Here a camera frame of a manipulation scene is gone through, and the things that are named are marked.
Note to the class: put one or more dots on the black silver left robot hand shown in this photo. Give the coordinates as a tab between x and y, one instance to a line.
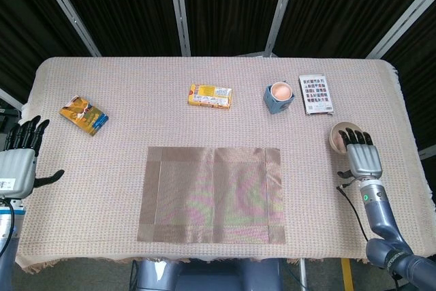
15	171

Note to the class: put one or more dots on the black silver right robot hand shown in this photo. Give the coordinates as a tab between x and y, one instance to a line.
364	161

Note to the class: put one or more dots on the beige bowl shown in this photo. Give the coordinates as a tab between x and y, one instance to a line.
335	141

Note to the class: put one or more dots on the brown woven placemat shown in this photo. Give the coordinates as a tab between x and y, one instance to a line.
211	195

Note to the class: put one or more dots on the white box with picture grid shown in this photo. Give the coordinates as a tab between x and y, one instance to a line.
316	95

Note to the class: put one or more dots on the orange and blue packet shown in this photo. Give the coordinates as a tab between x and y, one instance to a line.
85	117

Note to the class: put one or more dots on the beige woven tablecloth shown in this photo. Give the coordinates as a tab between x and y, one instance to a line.
102	202

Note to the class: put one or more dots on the dark curtain panel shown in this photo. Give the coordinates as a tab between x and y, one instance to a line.
27	15
231	8
126	8
419	83
340	4

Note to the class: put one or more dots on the blue carton sleeve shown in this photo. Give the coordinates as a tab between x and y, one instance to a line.
276	107

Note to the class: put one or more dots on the pink cup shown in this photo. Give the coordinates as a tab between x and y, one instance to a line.
281	91

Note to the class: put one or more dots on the white table leg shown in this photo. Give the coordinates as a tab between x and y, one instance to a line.
302	277

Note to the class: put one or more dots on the yellow snack box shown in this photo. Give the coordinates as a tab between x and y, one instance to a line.
209	96

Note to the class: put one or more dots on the grey robot torso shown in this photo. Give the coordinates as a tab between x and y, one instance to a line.
204	277

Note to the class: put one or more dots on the grey partition post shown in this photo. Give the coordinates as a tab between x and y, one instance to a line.
180	15
68	11
279	11
10	98
402	22

